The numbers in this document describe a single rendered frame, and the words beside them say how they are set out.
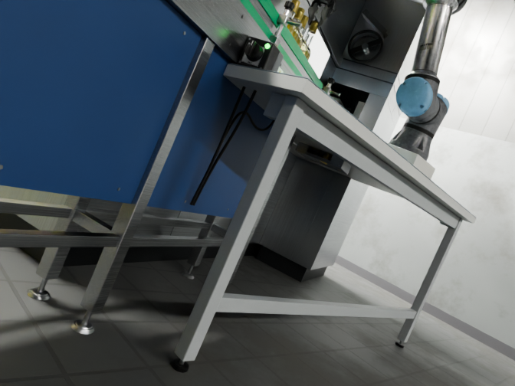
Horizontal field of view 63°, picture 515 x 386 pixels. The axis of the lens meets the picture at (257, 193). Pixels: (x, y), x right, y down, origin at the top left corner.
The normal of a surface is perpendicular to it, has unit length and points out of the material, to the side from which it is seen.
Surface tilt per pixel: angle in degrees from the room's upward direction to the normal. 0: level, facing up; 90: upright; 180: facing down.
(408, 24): 90
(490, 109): 90
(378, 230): 90
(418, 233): 90
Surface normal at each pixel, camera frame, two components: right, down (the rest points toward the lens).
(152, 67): 0.84, 0.39
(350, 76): -0.37, -0.11
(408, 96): -0.61, -0.06
